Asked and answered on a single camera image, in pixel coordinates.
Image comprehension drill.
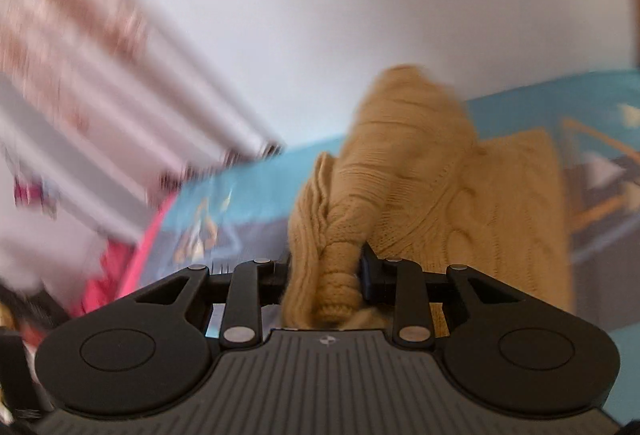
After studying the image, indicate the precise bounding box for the tan cable-knit cardigan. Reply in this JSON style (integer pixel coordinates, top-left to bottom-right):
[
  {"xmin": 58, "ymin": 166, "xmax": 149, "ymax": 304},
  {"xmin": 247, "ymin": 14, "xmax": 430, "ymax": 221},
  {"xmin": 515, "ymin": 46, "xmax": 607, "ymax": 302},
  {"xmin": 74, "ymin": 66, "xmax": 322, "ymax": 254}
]
[{"xmin": 281, "ymin": 65, "xmax": 574, "ymax": 330}]

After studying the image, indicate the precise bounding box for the blue and grey bedsheet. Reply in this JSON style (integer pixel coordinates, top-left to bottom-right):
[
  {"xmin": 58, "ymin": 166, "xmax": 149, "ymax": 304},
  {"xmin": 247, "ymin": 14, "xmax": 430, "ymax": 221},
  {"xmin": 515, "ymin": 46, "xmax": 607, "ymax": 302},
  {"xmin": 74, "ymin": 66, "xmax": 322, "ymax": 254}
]
[{"xmin": 145, "ymin": 66, "xmax": 623, "ymax": 434}]

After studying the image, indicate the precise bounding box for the pink striped curtain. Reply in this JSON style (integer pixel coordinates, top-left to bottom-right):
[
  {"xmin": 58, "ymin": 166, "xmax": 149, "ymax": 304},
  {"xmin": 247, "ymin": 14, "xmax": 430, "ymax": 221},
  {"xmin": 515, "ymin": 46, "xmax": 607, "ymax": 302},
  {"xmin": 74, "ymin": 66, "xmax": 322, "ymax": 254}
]
[{"xmin": 1, "ymin": 0, "xmax": 281, "ymax": 242}]

